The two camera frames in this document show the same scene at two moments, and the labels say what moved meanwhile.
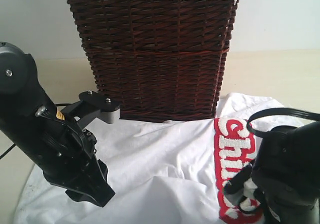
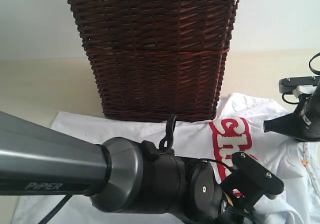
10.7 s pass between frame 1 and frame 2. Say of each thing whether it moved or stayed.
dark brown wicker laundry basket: stayed
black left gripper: moved
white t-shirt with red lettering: moved
